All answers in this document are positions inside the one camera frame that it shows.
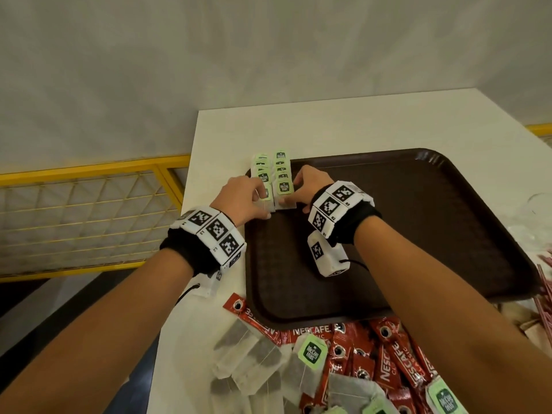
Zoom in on person's left hand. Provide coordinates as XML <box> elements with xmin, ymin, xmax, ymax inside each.
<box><xmin>209</xmin><ymin>175</ymin><xmax>273</xmax><ymax>228</ymax></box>

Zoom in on neat rows of tea bags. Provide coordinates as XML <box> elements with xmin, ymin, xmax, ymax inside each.
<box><xmin>250</xmin><ymin>149</ymin><xmax>298</xmax><ymax>213</ymax></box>

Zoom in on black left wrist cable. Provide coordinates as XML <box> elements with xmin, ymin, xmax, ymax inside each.
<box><xmin>174</xmin><ymin>283</ymin><xmax>201</xmax><ymax>305</ymax></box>

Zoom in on wristband with marker tiles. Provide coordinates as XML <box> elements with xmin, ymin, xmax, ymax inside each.
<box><xmin>159</xmin><ymin>205</ymin><xmax>247</xmax><ymax>277</ymax></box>
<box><xmin>306</xmin><ymin>181</ymin><xmax>384</xmax><ymax>248</ymax></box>

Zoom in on brown plastic tray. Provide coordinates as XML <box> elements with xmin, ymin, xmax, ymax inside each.
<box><xmin>243</xmin><ymin>147</ymin><xmax>542</xmax><ymax>332</ymax></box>

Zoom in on person's left forearm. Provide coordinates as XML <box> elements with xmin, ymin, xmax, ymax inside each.
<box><xmin>0</xmin><ymin>247</ymin><xmax>195</xmax><ymax>414</ymax></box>

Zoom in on right wristband with marker tiles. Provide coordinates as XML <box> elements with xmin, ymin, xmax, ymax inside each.
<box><xmin>306</xmin><ymin>181</ymin><xmax>384</xmax><ymax>248</ymax></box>

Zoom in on pile of brown sugar packets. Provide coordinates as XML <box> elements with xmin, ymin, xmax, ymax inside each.
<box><xmin>500</xmin><ymin>299</ymin><xmax>552</xmax><ymax>358</ymax></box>

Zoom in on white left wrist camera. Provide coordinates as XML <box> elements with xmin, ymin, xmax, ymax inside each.
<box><xmin>187</xmin><ymin>264</ymin><xmax>227</xmax><ymax>299</ymax></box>

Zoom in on pile of tea bags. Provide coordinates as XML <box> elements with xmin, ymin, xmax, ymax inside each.
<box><xmin>210</xmin><ymin>317</ymin><xmax>471</xmax><ymax>414</ymax></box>

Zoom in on green tag tea bag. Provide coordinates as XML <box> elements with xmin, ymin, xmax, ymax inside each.
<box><xmin>258</xmin><ymin>185</ymin><xmax>277</xmax><ymax>213</ymax></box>
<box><xmin>274</xmin><ymin>178</ymin><xmax>298</xmax><ymax>210</ymax></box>

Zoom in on marker cube on right wrist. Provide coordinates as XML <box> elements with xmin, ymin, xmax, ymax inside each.
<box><xmin>306</xmin><ymin>230</ymin><xmax>351</xmax><ymax>279</ymax></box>

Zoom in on pile of red Nescafe sachets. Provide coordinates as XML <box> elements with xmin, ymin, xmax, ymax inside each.
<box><xmin>222</xmin><ymin>292</ymin><xmax>439</xmax><ymax>414</ymax></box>

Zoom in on person's right forearm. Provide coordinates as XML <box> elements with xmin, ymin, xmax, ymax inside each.
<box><xmin>352</xmin><ymin>215</ymin><xmax>552</xmax><ymax>414</ymax></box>

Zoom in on left wristband with marker tiles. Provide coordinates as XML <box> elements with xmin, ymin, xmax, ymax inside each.
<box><xmin>159</xmin><ymin>205</ymin><xmax>247</xmax><ymax>277</ymax></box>

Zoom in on pile of pink stirrer sticks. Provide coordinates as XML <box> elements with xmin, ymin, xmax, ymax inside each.
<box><xmin>532</xmin><ymin>250</ymin><xmax>552</xmax><ymax>346</ymax></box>

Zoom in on clear glass cups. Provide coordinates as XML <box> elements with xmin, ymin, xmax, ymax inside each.
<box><xmin>507</xmin><ymin>191</ymin><xmax>552</xmax><ymax>255</ymax></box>

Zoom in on person's right hand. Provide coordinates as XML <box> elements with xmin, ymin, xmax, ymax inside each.
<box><xmin>291</xmin><ymin>164</ymin><xmax>336</xmax><ymax>215</ymax></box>

